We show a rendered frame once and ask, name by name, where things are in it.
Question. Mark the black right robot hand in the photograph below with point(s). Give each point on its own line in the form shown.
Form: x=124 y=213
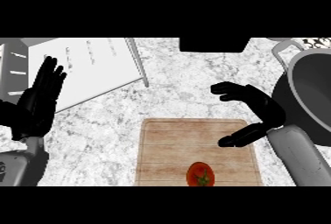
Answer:
x=259 y=103

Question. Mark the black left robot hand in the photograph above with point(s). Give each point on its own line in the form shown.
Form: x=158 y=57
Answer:
x=36 y=102

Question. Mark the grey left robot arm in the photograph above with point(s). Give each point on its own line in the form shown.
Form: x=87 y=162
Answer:
x=25 y=163

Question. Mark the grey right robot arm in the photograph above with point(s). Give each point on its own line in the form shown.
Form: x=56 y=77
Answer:
x=299 y=156

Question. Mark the dark grey pot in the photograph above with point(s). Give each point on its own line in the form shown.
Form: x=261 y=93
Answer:
x=308 y=87

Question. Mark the wooden cutting board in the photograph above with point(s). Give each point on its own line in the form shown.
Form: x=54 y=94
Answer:
x=199 y=151

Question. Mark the red tomato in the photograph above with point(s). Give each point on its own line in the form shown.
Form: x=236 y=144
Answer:
x=200 y=174

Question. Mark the grey appliance rack interior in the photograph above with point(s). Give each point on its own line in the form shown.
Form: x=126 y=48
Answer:
x=13 y=70

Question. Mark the white open appliance door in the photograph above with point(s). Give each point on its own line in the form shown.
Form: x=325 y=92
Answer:
x=88 y=68

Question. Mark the black box-shaped appliance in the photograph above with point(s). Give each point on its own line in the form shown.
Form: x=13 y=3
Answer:
x=215 y=44

